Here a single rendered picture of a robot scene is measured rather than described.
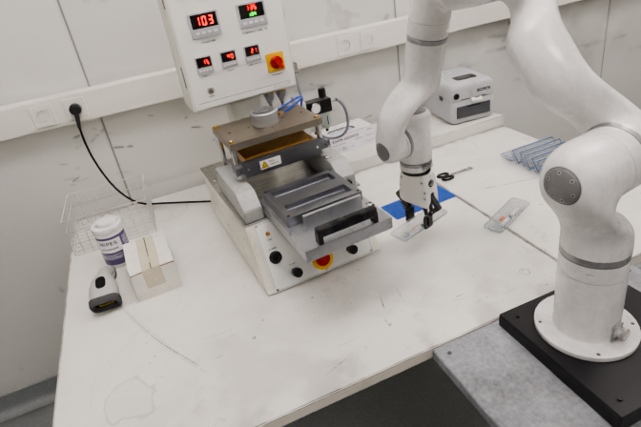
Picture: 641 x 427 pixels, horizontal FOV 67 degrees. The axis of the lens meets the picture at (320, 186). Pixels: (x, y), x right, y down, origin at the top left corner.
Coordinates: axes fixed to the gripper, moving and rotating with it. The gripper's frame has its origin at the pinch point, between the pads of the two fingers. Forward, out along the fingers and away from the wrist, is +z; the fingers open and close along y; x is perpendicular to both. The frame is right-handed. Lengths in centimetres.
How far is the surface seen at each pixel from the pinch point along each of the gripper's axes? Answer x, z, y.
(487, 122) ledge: -77, 4, 28
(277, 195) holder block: 31.8, -15.7, 19.2
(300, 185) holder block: 25.0, -16.2, 17.6
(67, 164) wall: 62, -14, 107
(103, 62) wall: 40, -45, 100
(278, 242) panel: 35.6, -4.2, 17.1
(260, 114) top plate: 23, -32, 34
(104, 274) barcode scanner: 72, 0, 49
